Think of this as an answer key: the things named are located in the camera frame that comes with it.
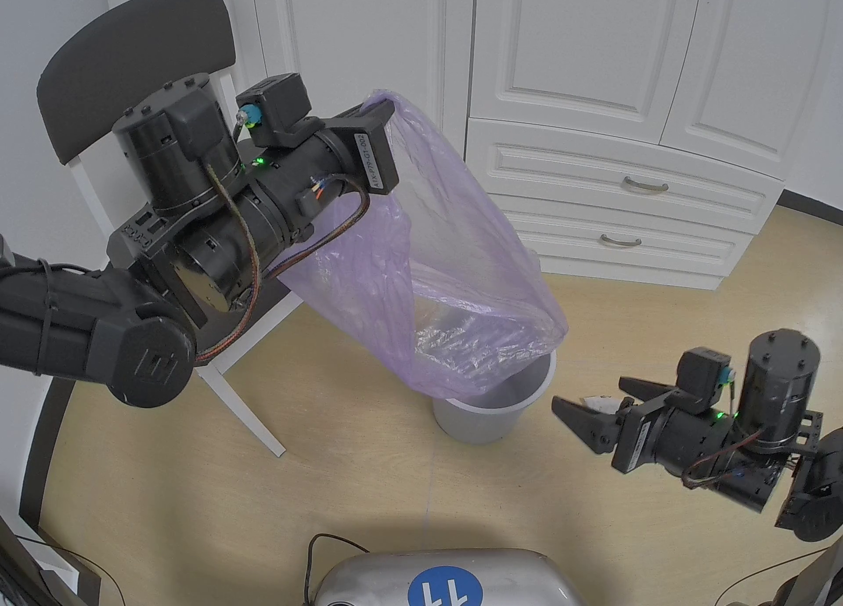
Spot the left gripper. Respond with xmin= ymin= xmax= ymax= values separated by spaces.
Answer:
xmin=240 ymin=100 xmax=400 ymax=262

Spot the thin black cable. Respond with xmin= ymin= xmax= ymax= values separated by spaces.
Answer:
xmin=720 ymin=556 xmax=786 ymax=606

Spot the white chair with grey cushions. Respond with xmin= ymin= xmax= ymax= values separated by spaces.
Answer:
xmin=36 ymin=0 xmax=310 ymax=457

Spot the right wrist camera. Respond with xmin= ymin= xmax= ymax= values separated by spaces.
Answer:
xmin=675 ymin=348 xmax=735 ymax=416

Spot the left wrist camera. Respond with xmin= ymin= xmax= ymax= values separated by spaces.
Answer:
xmin=236 ymin=72 xmax=324 ymax=147

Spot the white trash bin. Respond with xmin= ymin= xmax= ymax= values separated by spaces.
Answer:
xmin=432 ymin=347 xmax=557 ymax=445

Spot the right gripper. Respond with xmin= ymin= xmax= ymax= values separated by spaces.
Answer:
xmin=552 ymin=376 xmax=735 ymax=476

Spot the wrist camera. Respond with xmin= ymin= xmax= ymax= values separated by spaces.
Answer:
xmin=236 ymin=72 xmax=324 ymax=147
xmin=675 ymin=348 xmax=735 ymax=416

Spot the purple plastic bag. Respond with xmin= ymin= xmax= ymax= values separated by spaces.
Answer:
xmin=277 ymin=89 xmax=569 ymax=397

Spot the white wardrobe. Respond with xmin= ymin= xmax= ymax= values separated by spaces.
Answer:
xmin=99 ymin=0 xmax=843 ymax=291

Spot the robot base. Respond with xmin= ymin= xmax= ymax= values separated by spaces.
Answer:
xmin=316 ymin=547 xmax=587 ymax=606

